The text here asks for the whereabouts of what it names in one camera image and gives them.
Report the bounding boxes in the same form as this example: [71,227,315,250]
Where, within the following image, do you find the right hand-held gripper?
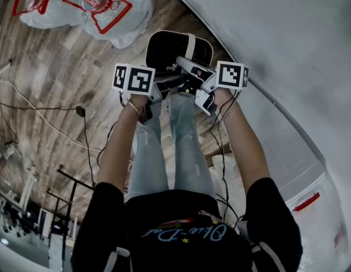
[175,56,249,116]

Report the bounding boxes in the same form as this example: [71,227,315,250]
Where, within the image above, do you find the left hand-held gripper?
[112,63,188,124]

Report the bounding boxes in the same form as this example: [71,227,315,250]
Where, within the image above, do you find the black bin with white rim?
[145,29,215,77]

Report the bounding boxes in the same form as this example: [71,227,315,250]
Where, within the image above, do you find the person's left forearm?
[97,93,150,193]

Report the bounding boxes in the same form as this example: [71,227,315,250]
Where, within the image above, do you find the person's right forearm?
[213,88,272,194]

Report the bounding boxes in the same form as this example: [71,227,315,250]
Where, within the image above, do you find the person's left black shoe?
[157,81,179,100]

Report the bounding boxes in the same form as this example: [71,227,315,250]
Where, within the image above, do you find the person's black shoe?
[157,81,179,100]
[179,79,199,96]

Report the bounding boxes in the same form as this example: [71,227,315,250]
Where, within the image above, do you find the person's right black shoe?
[179,79,199,96]

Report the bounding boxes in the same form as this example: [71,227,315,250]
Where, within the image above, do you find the person's light blue jeans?
[125,91,218,201]

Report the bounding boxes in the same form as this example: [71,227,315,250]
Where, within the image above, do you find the white foam sheet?
[206,151,248,229]

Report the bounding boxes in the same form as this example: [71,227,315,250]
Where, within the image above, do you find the white chest cabinet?
[234,95,328,209]

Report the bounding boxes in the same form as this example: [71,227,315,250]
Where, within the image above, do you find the person's black printed shirt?
[71,177,304,272]

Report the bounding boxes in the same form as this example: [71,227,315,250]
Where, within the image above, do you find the black metal rack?
[46,164,95,266]

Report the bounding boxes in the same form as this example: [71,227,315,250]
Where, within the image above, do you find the white stand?
[18,165,37,213]

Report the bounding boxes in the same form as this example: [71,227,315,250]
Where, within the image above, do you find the plastic wrapped bottle pack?
[285,177,351,272]

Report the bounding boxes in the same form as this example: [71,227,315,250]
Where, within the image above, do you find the thin gold bracelet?
[126,100,142,117]

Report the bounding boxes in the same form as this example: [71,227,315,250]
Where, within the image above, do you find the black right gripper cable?
[208,90,242,230]

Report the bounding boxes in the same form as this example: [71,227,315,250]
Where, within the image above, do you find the black cable with adapter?
[0,100,96,188]

